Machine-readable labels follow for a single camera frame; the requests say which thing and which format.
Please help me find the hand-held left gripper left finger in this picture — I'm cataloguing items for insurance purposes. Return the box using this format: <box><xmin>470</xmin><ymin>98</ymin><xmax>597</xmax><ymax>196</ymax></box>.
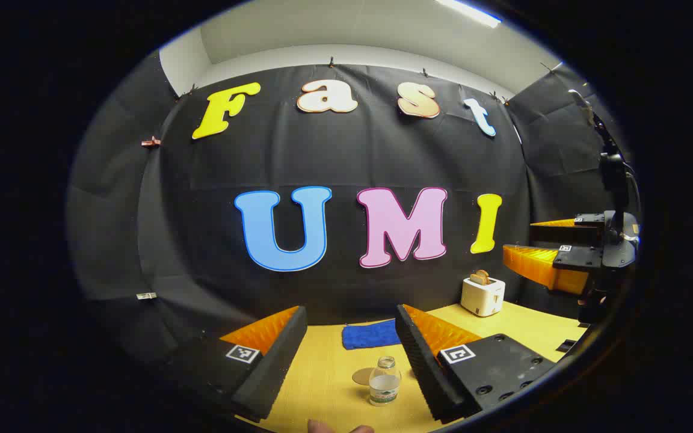
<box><xmin>160</xmin><ymin>306</ymin><xmax>309</xmax><ymax>423</ymax></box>

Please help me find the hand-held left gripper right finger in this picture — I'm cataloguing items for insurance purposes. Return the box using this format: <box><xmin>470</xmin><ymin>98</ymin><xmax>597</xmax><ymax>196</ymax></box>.
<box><xmin>395</xmin><ymin>304</ymin><xmax>559</xmax><ymax>423</ymax></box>

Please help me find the clear plastic water bottle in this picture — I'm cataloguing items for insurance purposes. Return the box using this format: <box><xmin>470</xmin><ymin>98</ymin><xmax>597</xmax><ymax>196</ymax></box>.
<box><xmin>369</xmin><ymin>355</ymin><xmax>402</xmax><ymax>407</ymax></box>

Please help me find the blue towel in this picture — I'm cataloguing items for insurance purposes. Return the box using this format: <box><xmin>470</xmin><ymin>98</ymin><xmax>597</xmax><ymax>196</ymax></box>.
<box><xmin>342</xmin><ymin>319</ymin><xmax>402</xmax><ymax>351</ymax></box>

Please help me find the white toaster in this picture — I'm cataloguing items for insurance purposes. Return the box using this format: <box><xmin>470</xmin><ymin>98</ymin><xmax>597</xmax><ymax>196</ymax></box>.
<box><xmin>461</xmin><ymin>275</ymin><xmax>507</xmax><ymax>318</ymax></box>

